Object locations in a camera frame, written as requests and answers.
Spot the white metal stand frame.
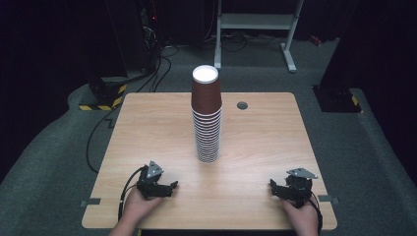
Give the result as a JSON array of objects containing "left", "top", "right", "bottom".
[{"left": 213, "top": 0, "right": 305, "bottom": 74}]

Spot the dark equipment rack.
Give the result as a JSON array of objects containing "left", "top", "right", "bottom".
[{"left": 139, "top": 0, "right": 160, "bottom": 74}]

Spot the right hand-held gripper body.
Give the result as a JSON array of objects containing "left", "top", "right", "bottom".
[{"left": 284, "top": 167, "right": 319, "bottom": 209}]

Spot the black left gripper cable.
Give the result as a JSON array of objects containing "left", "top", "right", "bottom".
[{"left": 117, "top": 165, "right": 146, "bottom": 222}]

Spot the black pillar with dark base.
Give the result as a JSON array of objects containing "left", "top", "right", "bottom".
[{"left": 312, "top": 0, "right": 417, "bottom": 114}]

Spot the stack of brown paper cups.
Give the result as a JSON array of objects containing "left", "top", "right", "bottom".
[{"left": 191, "top": 64, "right": 223, "bottom": 164}]

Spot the long black floor cable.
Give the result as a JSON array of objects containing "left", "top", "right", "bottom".
[{"left": 85, "top": 106, "right": 120, "bottom": 174}]

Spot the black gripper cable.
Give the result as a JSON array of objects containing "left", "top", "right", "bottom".
[
  {"left": 117, "top": 165, "right": 146, "bottom": 222},
  {"left": 307, "top": 192, "right": 325, "bottom": 236}
]

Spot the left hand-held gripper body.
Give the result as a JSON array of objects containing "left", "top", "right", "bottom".
[{"left": 135, "top": 159, "right": 165, "bottom": 201}]

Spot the person's left hand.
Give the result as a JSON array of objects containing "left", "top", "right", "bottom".
[{"left": 122, "top": 188, "right": 164, "bottom": 228}]

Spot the grey table edge bracket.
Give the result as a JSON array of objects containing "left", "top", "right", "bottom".
[
  {"left": 80, "top": 198, "right": 102, "bottom": 208},
  {"left": 318, "top": 194, "right": 340, "bottom": 205}
]

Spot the black yellow striped pillar base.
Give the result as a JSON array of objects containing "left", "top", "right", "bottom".
[{"left": 78, "top": 77, "right": 129, "bottom": 112}]

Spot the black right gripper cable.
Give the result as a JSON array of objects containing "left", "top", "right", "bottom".
[{"left": 307, "top": 192, "right": 325, "bottom": 236}]

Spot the black cable bundle on floor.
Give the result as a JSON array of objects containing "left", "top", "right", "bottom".
[{"left": 136, "top": 45, "right": 181, "bottom": 93}]

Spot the person's right hand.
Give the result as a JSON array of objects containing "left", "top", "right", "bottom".
[{"left": 281, "top": 200, "right": 320, "bottom": 236}]

